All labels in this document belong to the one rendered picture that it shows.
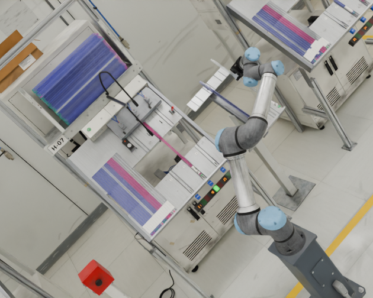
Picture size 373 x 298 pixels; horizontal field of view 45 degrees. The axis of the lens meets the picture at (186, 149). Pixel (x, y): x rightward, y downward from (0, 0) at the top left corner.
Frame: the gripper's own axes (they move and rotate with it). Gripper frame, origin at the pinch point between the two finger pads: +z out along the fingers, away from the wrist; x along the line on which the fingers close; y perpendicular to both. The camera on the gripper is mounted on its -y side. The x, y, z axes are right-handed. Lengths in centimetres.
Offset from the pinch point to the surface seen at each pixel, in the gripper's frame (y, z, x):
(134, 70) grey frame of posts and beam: 53, 21, 32
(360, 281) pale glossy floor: -123, -6, 46
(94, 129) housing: 45, 22, 76
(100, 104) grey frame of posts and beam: 53, 24, 62
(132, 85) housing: 46, 20, 40
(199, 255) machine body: -60, 76, 86
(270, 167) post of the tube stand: -54, 42, 14
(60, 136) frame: 57, 24, 92
